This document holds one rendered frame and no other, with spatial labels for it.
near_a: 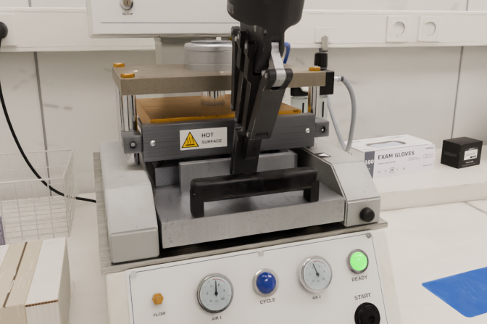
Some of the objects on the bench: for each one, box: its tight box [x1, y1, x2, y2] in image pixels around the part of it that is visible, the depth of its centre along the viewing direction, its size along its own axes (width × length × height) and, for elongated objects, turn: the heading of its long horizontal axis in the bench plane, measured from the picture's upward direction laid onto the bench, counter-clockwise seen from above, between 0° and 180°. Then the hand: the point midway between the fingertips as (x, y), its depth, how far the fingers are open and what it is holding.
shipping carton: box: [0, 237, 70, 324], centre depth 64 cm, size 19×13×9 cm
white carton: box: [338, 134, 436, 179], centre depth 122 cm, size 12×23×7 cm, turn 112°
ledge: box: [372, 145, 487, 211], centre depth 127 cm, size 30×84×4 cm, turn 105°
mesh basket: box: [0, 149, 78, 244], centre depth 98 cm, size 22×26×13 cm
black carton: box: [441, 136, 483, 169], centre depth 126 cm, size 6×9×7 cm
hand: (245, 151), depth 54 cm, fingers closed, pressing on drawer
